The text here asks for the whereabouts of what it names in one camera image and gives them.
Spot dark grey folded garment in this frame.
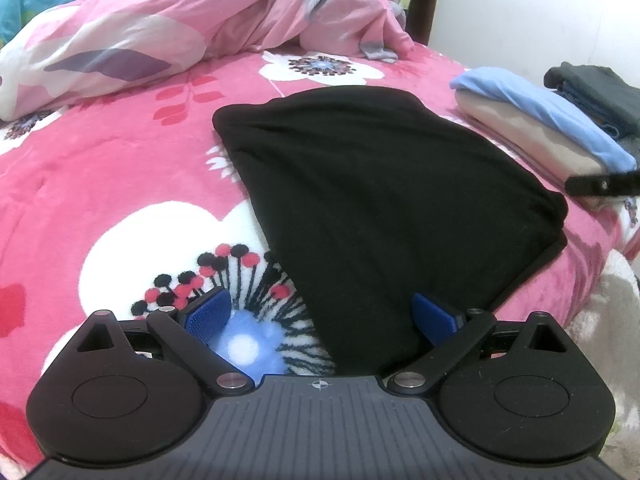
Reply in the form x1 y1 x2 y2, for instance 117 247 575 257
543 61 640 127

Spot blue denim folded garment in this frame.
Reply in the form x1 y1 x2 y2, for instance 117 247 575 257
556 84 627 142

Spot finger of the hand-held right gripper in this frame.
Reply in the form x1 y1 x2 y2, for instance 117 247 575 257
565 169 640 199

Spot dark wooden door frame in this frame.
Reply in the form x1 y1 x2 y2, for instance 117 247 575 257
389 0 445 46

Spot beige folded garment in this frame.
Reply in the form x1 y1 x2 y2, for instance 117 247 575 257
455 89 617 212

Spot light blue folded garment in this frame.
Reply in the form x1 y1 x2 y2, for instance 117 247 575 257
450 66 639 174

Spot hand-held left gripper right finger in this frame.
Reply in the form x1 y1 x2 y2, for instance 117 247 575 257
387 292 572 396

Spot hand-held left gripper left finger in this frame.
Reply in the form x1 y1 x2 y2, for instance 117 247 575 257
75 287 256 396

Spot pink floral blanket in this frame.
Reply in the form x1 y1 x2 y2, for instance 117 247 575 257
0 42 640 471

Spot pink carrot-print quilt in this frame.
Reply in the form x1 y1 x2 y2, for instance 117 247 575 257
0 0 417 124

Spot black shirt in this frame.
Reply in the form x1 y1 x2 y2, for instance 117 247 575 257
212 85 569 379

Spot person's light fleece clothing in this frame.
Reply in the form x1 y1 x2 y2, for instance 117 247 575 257
565 247 640 480

